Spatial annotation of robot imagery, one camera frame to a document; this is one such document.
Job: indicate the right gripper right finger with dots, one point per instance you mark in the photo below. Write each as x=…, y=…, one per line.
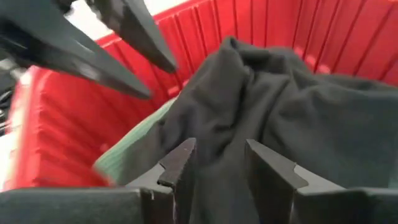
x=270, y=186

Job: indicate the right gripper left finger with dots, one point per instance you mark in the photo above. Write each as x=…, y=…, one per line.
x=180, y=174

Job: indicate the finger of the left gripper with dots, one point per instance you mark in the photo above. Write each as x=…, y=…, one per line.
x=140, y=31
x=62, y=53

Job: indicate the green polo shirt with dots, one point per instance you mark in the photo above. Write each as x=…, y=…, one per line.
x=130, y=146

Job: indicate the black knit garment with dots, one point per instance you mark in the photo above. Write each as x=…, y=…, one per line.
x=295, y=124

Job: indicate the red plastic laundry bin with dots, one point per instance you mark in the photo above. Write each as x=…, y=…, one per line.
x=77, y=124

